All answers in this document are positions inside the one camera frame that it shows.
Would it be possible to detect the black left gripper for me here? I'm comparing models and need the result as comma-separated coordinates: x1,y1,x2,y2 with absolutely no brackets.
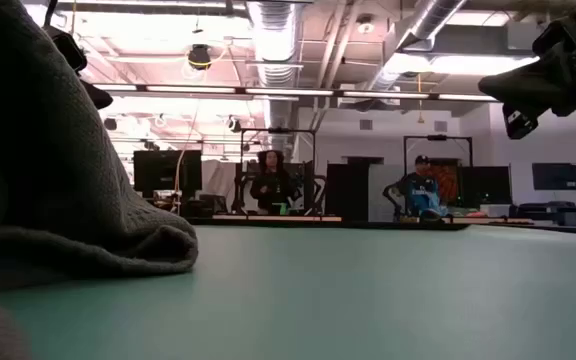
45,24,114,111

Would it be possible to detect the grey woven towel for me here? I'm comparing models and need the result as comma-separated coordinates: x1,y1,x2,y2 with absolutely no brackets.
0,0,199,360

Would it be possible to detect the person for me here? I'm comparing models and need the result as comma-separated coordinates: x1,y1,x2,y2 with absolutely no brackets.
249,149,295,217
398,154,450,222

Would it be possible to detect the long ceiling light bar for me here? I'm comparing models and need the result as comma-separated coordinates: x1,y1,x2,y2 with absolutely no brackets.
91,83,500,103

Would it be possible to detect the black cabinet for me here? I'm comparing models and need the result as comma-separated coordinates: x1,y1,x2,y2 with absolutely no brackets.
324,162,370,224

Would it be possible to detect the green table mat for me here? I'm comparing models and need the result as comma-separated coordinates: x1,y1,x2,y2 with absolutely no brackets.
0,224,576,360

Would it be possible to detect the black wall monitor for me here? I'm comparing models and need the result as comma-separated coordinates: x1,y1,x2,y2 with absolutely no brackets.
531,161,576,192

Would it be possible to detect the black robot station frame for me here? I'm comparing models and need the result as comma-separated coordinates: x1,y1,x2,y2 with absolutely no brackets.
239,127,318,217
402,133,474,174

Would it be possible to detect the silver ventilation duct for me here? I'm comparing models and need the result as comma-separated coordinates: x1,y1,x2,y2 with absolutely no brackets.
365,0,469,104
245,0,305,149

